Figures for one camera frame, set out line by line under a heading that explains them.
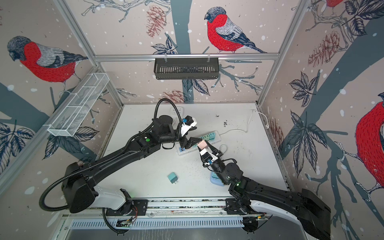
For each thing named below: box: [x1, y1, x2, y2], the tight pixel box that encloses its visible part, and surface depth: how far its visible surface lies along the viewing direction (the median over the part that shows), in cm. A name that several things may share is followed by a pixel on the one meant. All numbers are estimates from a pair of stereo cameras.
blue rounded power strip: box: [210, 171, 225, 187], surface depth 82 cm
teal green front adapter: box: [167, 172, 178, 184], surface depth 83 cm
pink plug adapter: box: [197, 140, 209, 150], surface depth 70 cm
